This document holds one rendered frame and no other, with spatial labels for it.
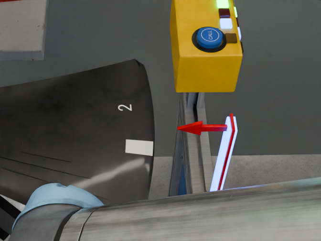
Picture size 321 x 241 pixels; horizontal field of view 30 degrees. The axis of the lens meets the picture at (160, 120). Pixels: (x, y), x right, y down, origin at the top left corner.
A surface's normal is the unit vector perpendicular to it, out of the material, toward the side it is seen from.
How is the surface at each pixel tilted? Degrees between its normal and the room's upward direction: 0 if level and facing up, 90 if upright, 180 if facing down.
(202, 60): 90
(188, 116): 0
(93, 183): 20
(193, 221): 39
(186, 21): 0
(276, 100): 90
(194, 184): 0
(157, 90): 90
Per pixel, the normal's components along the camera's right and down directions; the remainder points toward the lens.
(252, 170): 0.05, -0.60
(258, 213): -0.58, -0.56
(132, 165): 0.21, -0.29
